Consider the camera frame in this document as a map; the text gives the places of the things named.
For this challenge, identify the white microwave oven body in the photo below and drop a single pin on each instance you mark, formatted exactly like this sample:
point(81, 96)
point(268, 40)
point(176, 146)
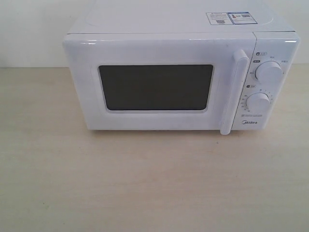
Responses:
point(275, 39)

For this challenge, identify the white microwave door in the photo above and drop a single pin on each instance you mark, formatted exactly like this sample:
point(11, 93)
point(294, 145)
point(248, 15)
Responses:
point(165, 81)

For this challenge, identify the lower white timer knob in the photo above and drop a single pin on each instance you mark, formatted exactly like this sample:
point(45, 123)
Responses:
point(258, 102)

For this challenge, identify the upper white power knob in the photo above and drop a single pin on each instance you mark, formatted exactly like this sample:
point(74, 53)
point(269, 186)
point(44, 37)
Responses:
point(269, 71)

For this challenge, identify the white label sticker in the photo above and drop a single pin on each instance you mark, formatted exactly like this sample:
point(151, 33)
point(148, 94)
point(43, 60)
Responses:
point(219, 18)

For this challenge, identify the blue bordered label sticker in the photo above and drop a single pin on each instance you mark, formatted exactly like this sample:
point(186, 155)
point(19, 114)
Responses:
point(241, 18)

